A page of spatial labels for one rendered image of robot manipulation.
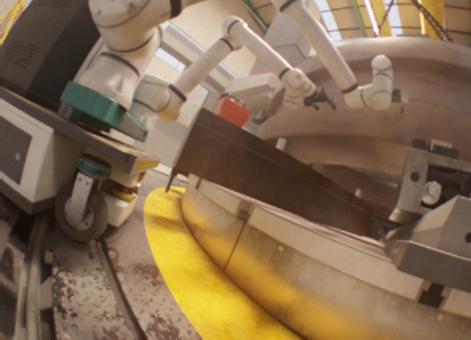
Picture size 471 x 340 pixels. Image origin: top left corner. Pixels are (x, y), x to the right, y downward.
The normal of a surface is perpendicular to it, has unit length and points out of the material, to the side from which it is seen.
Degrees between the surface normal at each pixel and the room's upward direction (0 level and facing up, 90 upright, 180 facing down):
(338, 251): 90
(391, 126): 90
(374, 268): 90
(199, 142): 90
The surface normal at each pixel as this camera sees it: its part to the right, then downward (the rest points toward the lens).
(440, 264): -0.62, -0.33
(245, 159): 0.40, 0.07
